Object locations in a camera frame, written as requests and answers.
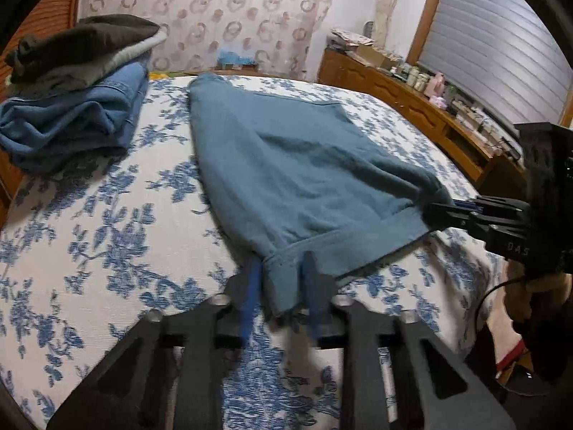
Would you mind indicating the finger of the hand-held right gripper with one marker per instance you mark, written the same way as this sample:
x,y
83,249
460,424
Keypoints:
x,y
461,226
483,207

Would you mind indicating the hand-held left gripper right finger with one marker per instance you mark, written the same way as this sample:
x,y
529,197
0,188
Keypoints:
x,y
313,298

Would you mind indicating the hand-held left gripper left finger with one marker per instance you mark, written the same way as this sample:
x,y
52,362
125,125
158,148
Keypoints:
x,y
250,295

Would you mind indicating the blue-grey sweatshirt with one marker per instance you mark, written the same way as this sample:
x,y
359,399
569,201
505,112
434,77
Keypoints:
x,y
291,165

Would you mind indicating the person's right hand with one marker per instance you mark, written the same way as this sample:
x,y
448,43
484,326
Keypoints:
x,y
532,295

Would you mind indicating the pink garment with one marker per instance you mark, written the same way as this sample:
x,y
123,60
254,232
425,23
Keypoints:
x,y
503,327

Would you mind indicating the wooden cabinet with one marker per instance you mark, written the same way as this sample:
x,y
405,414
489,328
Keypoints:
x,y
403,98

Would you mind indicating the row of small bottles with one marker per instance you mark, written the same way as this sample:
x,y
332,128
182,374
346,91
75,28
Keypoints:
x,y
414,76

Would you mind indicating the blue floral white blanket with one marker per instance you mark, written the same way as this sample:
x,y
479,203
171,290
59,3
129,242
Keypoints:
x,y
112,233

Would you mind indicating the grey window blind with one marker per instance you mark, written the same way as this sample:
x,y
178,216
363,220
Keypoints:
x,y
501,31

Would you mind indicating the cardboard box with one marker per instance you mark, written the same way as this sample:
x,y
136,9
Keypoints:
x,y
374,56

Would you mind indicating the stack of patterned papers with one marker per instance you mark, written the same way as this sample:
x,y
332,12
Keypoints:
x,y
349,38

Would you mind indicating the beige corner curtain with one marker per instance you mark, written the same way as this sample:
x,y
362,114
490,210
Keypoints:
x,y
389,4

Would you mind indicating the colourful flower bedsheet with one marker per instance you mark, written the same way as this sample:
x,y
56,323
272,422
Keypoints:
x,y
177,73

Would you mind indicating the folded blue jeans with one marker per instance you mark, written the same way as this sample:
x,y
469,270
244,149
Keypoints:
x,y
76,116

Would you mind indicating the folded grey garment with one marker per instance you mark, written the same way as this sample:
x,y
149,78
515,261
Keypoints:
x,y
121,56

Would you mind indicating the folded dark olive garment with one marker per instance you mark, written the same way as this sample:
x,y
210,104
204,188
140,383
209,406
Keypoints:
x,y
89,36

